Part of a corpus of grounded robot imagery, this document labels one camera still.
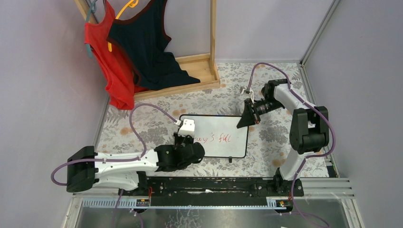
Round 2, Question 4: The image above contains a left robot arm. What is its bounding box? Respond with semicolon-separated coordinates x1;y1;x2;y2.
67;135;205;193

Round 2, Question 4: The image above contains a floral table mat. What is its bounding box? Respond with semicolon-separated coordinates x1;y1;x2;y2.
96;63;305;177

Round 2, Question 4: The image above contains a black framed whiteboard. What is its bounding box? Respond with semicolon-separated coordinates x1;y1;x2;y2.
180;114;249;160

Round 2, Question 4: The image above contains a teal hanger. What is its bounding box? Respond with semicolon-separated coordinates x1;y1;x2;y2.
85;0;99;58

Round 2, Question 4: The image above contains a yellow hanger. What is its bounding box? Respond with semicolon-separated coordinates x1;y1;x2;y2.
107;0;139;53

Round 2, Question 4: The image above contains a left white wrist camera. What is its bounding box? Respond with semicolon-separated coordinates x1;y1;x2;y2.
175;119;195;138

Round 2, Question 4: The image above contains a navy tank top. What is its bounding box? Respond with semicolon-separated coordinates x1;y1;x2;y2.
107;0;200;90

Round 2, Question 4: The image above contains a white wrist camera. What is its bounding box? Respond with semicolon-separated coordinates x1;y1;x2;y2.
175;119;195;138
240;86;254;101

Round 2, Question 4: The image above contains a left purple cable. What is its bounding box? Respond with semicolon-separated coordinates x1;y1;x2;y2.
50;103;181;228

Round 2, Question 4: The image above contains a wooden clothes rack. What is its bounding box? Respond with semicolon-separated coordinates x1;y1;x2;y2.
76;0;220;100

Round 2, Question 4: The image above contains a red tank top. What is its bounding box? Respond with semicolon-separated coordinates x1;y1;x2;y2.
84;1;147;110

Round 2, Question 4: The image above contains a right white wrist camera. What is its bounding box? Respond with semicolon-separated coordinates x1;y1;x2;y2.
240;86;254;101

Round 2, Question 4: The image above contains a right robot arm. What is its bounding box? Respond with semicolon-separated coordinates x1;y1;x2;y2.
237;79;330;182

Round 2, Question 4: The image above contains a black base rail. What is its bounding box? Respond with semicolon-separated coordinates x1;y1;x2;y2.
123;177;304;207

